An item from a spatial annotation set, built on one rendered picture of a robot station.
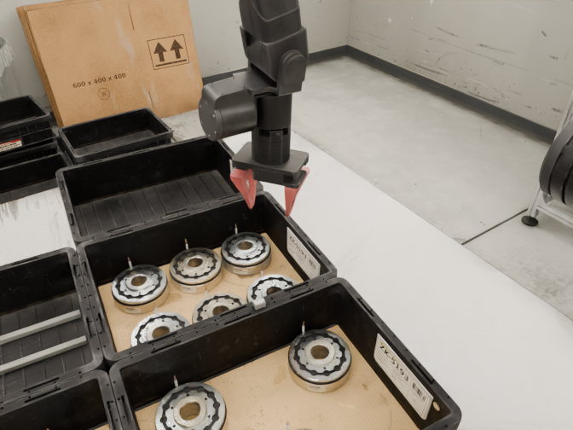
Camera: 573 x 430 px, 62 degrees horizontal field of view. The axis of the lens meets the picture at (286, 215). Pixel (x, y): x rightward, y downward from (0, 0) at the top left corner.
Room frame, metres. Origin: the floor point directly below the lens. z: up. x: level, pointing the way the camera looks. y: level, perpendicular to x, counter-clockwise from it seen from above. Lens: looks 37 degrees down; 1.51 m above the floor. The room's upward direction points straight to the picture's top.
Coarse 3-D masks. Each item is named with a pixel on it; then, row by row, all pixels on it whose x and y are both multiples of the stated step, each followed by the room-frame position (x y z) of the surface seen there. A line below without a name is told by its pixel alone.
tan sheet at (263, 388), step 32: (352, 352) 0.52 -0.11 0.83; (224, 384) 0.45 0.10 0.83; (256, 384) 0.45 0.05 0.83; (288, 384) 0.45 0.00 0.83; (352, 384) 0.45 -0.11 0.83; (384, 384) 0.45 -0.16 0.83; (192, 416) 0.40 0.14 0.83; (256, 416) 0.40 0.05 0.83; (288, 416) 0.40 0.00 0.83; (320, 416) 0.40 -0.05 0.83; (352, 416) 0.40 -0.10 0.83; (384, 416) 0.40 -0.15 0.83
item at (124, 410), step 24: (312, 288) 0.57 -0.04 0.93; (264, 312) 0.52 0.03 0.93; (192, 336) 0.47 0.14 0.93; (384, 336) 0.47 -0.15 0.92; (120, 360) 0.43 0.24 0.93; (144, 360) 0.43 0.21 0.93; (408, 360) 0.43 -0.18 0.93; (120, 384) 0.39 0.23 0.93; (432, 384) 0.39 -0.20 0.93; (120, 408) 0.35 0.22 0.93; (456, 408) 0.35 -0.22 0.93
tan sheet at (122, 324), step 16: (272, 256) 0.76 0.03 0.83; (224, 272) 0.71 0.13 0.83; (272, 272) 0.71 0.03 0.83; (288, 272) 0.71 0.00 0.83; (176, 288) 0.67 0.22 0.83; (224, 288) 0.67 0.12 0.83; (240, 288) 0.67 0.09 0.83; (112, 304) 0.63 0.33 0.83; (176, 304) 0.63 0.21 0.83; (192, 304) 0.63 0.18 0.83; (112, 320) 0.59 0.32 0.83; (128, 320) 0.59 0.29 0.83; (128, 336) 0.55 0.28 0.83
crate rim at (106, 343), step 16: (256, 192) 0.86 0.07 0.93; (208, 208) 0.80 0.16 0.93; (144, 224) 0.74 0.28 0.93; (160, 224) 0.75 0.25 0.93; (288, 224) 0.75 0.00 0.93; (96, 240) 0.70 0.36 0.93; (112, 240) 0.70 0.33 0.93; (304, 240) 0.70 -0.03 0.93; (80, 256) 0.65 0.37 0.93; (320, 256) 0.65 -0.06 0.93; (336, 272) 0.61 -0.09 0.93; (288, 288) 0.57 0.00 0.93; (96, 304) 0.54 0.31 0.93; (96, 320) 0.50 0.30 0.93; (208, 320) 0.50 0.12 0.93; (160, 336) 0.47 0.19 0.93; (176, 336) 0.47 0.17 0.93; (112, 352) 0.44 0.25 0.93; (128, 352) 0.44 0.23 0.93
